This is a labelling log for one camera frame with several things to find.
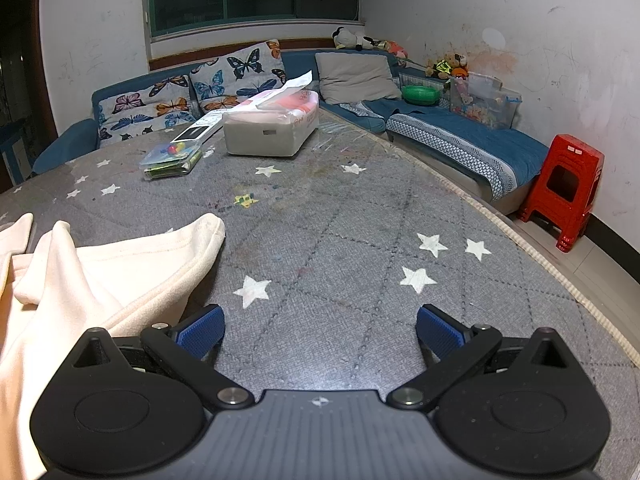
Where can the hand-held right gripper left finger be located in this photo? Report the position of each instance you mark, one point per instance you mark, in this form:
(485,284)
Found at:
(202,332)

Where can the blue chair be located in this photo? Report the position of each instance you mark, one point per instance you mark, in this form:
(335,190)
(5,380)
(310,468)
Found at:
(10,155)

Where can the red plastic stool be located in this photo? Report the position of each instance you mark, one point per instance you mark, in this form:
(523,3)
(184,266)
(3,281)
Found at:
(575,155)

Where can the green bowl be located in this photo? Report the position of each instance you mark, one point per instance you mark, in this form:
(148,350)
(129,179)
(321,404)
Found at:
(420,95)

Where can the white pink tissue pack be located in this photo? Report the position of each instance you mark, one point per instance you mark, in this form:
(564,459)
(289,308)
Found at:
(270,130)

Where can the grey cushion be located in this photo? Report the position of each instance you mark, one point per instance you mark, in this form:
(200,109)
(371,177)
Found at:
(355,77)

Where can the wide butterfly print cushion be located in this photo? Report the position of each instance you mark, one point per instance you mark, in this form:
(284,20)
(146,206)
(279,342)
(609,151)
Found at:
(145,110)

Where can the white flat device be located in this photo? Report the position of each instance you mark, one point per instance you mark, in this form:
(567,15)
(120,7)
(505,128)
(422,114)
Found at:
(197,127)

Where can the pink plush toy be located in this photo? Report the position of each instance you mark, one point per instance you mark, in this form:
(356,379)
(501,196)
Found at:
(397,50)

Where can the blue patterned sofa throw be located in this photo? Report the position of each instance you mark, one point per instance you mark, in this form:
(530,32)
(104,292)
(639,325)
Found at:
(450,145)

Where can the brown teddy bears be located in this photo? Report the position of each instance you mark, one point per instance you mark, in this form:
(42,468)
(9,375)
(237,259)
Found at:
(452,60)

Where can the cream garment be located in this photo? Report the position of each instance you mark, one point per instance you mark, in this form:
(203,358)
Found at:
(75,285)

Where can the blue corner sofa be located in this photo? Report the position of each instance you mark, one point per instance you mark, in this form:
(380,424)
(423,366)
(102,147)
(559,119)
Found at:
(65,145)

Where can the grey star print tablecloth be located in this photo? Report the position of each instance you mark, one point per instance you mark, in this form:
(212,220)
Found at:
(325,210)

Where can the black white plush toy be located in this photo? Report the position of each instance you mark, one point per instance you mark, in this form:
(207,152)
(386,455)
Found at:
(345,37)

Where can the dark wooden door frame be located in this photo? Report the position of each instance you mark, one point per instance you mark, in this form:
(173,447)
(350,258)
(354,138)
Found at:
(42,60)

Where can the tall butterfly print cushion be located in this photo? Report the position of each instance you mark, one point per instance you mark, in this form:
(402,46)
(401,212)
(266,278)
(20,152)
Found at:
(235,72)

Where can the clear storage bin of toys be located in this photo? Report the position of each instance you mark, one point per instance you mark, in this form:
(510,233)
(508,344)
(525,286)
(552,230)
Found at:
(480,102)

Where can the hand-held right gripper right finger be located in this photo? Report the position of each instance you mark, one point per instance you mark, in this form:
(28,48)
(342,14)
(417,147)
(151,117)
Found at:
(440,332)

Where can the clear box of colourful toys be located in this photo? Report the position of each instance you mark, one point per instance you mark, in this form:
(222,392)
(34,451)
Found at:
(170,162)

